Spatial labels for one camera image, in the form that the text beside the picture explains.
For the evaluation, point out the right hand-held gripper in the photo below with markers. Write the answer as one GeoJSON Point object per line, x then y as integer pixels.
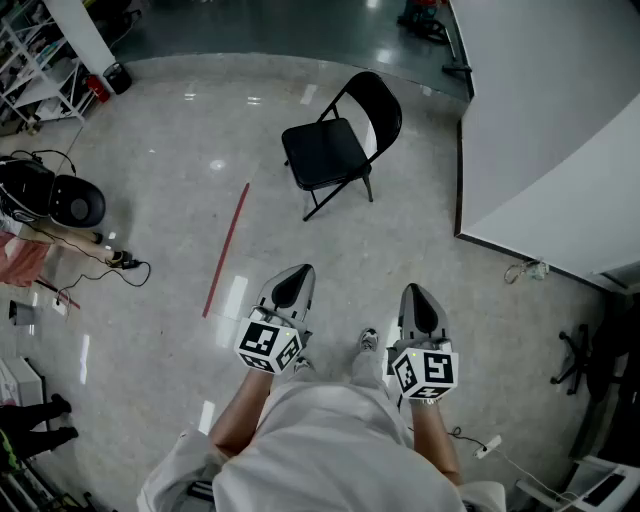
{"type": "Point", "coordinates": [425, 372]}

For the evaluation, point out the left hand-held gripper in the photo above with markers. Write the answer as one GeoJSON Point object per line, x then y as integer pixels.
{"type": "Point", "coordinates": [260, 345]}

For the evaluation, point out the black folding chair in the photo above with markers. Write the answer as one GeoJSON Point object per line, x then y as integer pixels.
{"type": "Point", "coordinates": [325, 150]}

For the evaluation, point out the person's right forearm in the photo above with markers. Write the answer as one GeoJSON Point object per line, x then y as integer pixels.
{"type": "Point", "coordinates": [435, 440]}

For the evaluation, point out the person's left forearm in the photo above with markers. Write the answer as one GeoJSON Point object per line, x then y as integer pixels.
{"type": "Point", "coordinates": [240, 410]}

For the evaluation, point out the person's right shoe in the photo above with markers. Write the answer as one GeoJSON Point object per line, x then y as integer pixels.
{"type": "Point", "coordinates": [368, 341]}

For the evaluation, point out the person's shoe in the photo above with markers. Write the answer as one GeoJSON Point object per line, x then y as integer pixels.
{"type": "Point", "coordinates": [304, 365]}
{"type": "Point", "coordinates": [368, 341]}

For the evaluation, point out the person's left shoe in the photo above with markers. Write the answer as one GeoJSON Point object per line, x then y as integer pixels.
{"type": "Point", "coordinates": [304, 365]}

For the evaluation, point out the person's grey trousers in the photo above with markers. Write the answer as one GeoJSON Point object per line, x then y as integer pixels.
{"type": "Point", "coordinates": [365, 370]}

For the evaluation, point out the red floor tape strip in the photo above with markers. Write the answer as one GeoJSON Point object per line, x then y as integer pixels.
{"type": "Point", "coordinates": [225, 252]}

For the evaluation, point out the white power strip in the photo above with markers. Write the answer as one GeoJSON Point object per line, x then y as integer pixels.
{"type": "Point", "coordinates": [487, 446]}

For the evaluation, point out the person's white shirt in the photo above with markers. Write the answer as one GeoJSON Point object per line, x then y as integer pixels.
{"type": "Point", "coordinates": [325, 450]}

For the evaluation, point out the white desk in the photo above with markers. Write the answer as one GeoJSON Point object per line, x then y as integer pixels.
{"type": "Point", "coordinates": [600, 480]}

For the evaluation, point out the black waste bin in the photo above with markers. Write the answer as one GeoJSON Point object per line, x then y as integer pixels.
{"type": "Point", "coordinates": [117, 79]}

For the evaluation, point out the red fire extinguisher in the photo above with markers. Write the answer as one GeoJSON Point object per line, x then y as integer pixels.
{"type": "Point", "coordinates": [98, 89]}

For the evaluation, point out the white box cabinet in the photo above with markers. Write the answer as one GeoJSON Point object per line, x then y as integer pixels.
{"type": "Point", "coordinates": [20, 382]}

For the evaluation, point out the white metal shelf rack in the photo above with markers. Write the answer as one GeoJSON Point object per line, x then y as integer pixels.
{"type": "Point", "coordinates": [45, 90]}

